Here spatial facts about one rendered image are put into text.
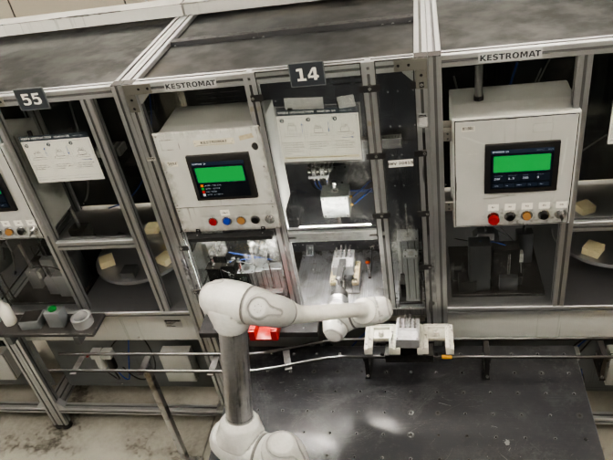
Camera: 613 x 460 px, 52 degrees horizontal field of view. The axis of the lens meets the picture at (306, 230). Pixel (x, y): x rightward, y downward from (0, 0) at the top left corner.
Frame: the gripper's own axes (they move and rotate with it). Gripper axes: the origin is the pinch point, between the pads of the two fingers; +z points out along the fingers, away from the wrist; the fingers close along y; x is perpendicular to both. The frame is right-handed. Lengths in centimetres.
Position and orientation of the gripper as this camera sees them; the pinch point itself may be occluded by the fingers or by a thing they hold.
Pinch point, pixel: (343, 268)
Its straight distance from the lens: 280.6
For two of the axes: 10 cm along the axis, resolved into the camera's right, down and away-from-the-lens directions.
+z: 1.4, -6.0, 7.8
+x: -9.8, 0.4, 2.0
